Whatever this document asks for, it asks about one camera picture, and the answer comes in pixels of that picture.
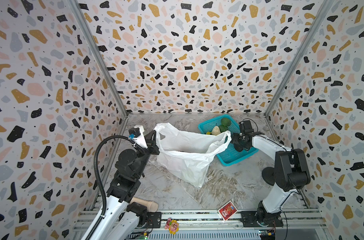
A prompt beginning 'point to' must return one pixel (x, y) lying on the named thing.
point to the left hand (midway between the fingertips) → (154, 129)
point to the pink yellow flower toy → (172, 225)
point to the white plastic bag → (186, 155)
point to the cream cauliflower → (216, 130)
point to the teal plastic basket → (230, 154)
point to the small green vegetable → (223, 128)
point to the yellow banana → (208, 133)
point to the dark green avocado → (226, 122)
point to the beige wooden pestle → (151, 206)
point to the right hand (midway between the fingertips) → (235, 137)
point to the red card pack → (227, 210)
